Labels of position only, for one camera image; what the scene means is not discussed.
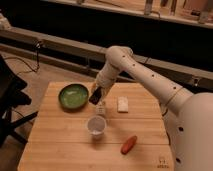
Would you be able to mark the black office chair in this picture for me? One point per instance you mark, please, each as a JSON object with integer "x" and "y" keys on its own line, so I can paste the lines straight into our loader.
{"x": 11, "y": 96}

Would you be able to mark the small white bottle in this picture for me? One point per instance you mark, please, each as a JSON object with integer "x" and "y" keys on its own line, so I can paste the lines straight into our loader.
{"x": 101, "y": 108}

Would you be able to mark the white sponge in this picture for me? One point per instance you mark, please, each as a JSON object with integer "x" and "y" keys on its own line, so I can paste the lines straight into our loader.
{"x": 122, "y": 104}

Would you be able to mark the clear plastic cup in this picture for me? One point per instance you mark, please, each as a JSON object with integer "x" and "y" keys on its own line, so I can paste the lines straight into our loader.
{"x": 96, "y": 126}

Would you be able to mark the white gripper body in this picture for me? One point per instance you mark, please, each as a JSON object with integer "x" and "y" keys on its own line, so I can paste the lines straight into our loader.
{"x": 104, "y": 85}

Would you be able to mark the green bowl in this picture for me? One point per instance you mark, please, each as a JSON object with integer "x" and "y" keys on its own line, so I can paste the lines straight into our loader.
{"x": 73, "y": 96}

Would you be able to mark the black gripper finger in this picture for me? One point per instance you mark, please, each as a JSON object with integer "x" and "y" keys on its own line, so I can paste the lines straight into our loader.
{"x": 96, "y": 96}

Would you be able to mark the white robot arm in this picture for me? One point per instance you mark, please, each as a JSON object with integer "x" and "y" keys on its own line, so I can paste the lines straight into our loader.
{"x": 194, "y": 145}

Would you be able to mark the orange carrot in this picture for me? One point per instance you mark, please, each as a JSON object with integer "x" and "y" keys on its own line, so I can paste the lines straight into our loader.
{"x": 128, "y": 145}

